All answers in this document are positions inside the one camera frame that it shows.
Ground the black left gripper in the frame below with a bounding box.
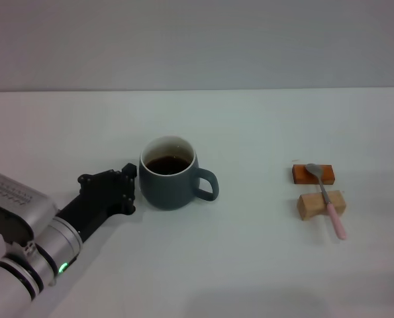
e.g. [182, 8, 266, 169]
[56, 162, 138, 242]

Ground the dark grey ceramic mug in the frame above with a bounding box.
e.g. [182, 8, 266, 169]
[138, 135, 220, 211]

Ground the pink-handled metal spoon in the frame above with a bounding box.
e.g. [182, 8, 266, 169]
[305, 163, 348, 240]

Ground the dark coffee liquid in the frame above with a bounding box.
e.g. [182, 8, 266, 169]
[146, 155, 191, 176]

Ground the orange-brown wooden block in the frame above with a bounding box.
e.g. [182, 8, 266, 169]
[291, 164, 336, 186]

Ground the light wooden arch block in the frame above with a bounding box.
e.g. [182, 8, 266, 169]
[297, 190, 346, 221]

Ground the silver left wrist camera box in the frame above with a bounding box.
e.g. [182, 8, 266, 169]
[0, 172, 58, 246]

